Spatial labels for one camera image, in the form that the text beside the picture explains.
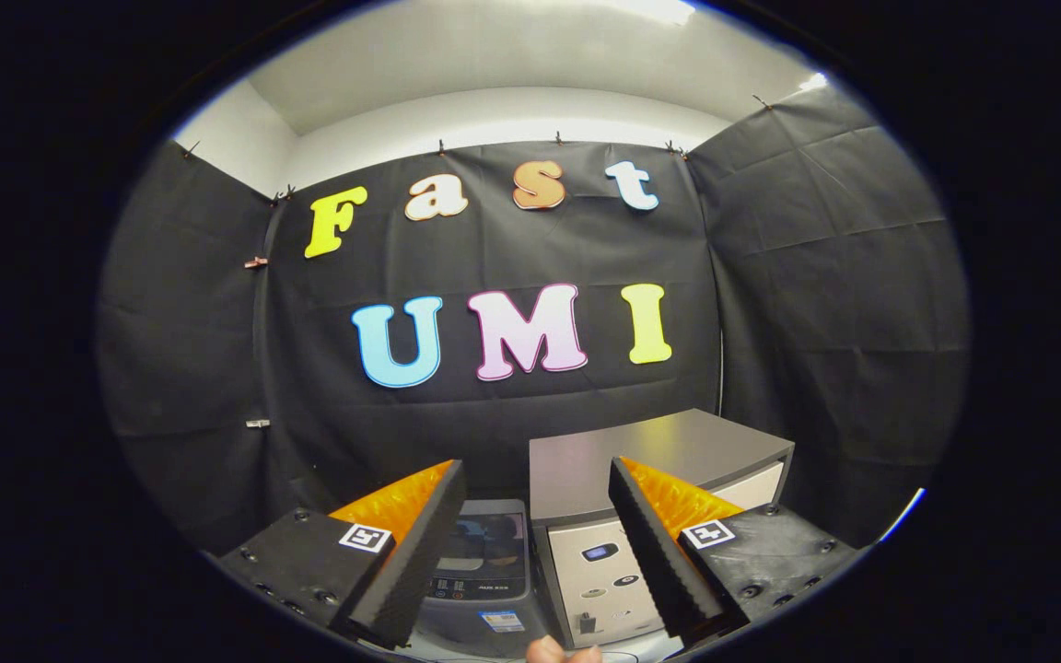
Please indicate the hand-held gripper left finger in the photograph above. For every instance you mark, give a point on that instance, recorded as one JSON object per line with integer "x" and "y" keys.
{"x": 420, "y": 543}

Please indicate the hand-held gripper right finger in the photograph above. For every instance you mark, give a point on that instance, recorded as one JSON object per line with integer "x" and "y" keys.
{"x": 655, "y": 548}

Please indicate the dark grey washing machine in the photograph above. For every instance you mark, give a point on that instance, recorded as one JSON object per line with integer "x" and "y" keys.
{"x": 494, "y": 617}

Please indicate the grey cabinet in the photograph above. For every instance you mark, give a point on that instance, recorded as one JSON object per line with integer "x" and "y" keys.
{"x": 586, "y": 460}

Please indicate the black backdrop cloth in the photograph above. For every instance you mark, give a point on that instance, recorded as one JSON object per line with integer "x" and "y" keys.
{"x": 512, "y": 258}

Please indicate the ceiling light panel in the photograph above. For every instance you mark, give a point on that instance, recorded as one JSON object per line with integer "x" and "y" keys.
{"x": 650, "y": 9}

